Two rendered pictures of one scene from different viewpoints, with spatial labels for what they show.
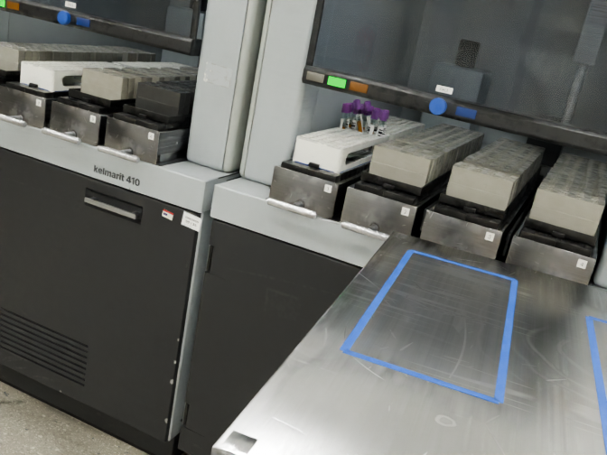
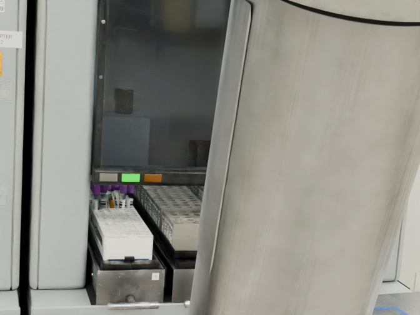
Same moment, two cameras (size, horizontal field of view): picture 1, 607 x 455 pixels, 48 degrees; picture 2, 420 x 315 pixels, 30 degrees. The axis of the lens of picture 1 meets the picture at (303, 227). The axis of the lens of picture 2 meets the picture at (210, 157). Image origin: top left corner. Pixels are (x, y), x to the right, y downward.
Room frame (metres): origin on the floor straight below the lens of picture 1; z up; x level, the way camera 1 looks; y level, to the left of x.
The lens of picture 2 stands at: (-0.01, 0.79, 1.29)
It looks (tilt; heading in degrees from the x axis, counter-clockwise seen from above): 10 degrees down; 323
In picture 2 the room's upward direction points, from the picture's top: 4 degrees clockwise
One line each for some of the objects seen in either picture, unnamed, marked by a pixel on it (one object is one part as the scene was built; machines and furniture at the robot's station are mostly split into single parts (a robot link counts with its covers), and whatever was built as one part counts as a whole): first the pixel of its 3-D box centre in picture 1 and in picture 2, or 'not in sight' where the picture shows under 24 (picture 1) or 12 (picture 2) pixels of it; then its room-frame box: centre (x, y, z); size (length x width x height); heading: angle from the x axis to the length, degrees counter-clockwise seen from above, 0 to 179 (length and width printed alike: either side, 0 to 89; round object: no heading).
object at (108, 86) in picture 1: (104, 86); not in sight; (1.54, 0.50, 0.85); 0.12 x 0.02 x 0.06; 70
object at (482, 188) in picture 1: (479, 189); not in sight; (1.23, -0.30, 0.85); 0.12 x 0.02 x 0.06; 68
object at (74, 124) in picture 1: (162, 110); not in sight; (1.76, 0.42, 0.78); 0.73 x 0.14 x 0.09; 159
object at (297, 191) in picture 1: (360, 166); (109, 238); (1.56, -0.10, 0.78); 0.73 x 0.14 x 0.09; 159
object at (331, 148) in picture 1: (343, 149); (117, 231); (1.44, -0.05, 0.83); 0.30 x 0.10 x 0.06; 159
